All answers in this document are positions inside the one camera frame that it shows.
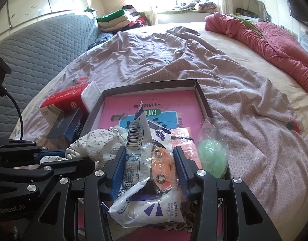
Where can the dark blue box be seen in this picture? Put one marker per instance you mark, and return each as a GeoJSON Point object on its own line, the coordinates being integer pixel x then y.
{"type": "Point", "coordinates": [68, 125]}

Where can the black television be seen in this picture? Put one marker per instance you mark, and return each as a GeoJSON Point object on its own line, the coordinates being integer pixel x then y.
{"type": "Point", "coordinates": [302, 10]}

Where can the white wet wipes packet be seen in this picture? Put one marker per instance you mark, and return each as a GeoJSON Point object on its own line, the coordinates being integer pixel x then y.
{"type": "Point", "coordinates": [136, 160]}

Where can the lavender strawberry print bedsheet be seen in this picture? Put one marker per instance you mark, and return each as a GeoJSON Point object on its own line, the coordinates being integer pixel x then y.
{"type": "Point", "coordinates": [194, 62]}

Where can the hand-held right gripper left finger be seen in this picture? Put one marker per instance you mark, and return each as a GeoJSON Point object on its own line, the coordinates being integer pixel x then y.
{"type": "Point", "coordinates": [117, 173]}

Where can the green sponge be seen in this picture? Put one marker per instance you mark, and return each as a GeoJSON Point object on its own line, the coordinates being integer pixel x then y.
{"type": "Point", "coordinates": [211, 155]}

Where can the pink towel packet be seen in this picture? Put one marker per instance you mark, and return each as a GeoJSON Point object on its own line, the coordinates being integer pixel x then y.
{"type": "Point", "coordinates": [186, 143]}

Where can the dark shallow cardboard box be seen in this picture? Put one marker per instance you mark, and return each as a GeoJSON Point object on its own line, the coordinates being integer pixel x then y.
{"type": "Point", "coordinates": [154, 86]}

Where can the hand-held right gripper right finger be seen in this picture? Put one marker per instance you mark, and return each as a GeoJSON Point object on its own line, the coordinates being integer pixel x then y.
{"type": "Point", "coordinates": [181, 173]}

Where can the black and yellow box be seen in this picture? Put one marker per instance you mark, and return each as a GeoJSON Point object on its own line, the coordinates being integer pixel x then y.
{"type": "Point", "coordinates": [244, 11]}

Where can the green cloth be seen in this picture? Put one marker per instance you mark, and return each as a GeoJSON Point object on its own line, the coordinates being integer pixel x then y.
{"type": "Point", "coordinates": [249, 23]}

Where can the red tissue pack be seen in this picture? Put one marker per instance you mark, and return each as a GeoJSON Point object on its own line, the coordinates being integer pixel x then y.
{"type": "Point", "coordinates": [63, 98]}

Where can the cream bed sheet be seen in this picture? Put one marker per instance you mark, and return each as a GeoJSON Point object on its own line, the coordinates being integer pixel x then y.
{"type": "Point", "coordinates": [232, 45]}

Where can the leopard print scrunchie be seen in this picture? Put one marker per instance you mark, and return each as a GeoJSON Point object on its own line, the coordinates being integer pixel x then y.
{"type": "Point", "coordinates": [188, 212]}

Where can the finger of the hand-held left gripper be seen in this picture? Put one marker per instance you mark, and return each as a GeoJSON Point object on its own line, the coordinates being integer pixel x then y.
{"type": "Point", "coordinates": [51, 153]}
{"type": "Point", "coordinates": [63, 167]}

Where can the stack of folded clothes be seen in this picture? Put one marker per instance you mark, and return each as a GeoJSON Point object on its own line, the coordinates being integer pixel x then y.
{"type": "Point", "coordinates": [118, 17]}

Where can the pink quilt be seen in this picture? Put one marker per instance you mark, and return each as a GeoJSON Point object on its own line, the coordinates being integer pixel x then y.
{"type": "Point", "coordinates": [277, 45]}

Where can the crumpled patterned blanket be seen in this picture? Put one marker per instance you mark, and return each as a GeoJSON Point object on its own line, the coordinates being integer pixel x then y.
{"type": "Point", "coordinates": [201, 6]}

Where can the pink book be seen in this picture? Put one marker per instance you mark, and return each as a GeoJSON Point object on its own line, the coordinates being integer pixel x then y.
{"type": "Point", "coordinates": [113, 110]}

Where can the white framed mirror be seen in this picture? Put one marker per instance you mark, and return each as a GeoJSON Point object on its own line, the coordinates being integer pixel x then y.
{"type": "Point", "coordinates": [255, 6]}

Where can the green windowsill mat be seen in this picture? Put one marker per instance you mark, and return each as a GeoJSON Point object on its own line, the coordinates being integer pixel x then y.
{"type": "Point", "coordinates": [174, 11]}

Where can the dark blue patterned cloth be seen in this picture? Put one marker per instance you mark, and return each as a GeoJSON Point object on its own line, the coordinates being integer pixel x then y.
{"type": "Point", "coordinates": [101, 39]}

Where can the white floral cloth pouch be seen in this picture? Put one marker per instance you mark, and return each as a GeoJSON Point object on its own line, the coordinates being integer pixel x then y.
{"type": "Point", "coordinates": [98, 143]}

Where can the white drawer cabinet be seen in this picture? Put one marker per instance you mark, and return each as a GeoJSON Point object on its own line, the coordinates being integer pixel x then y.
{"type": "Point", "coordinates": [307, 42]}

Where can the grey quilted headboard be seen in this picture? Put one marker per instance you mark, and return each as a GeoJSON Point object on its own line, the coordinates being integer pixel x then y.
{"type": "Point", "coordinates": [43, 47]}

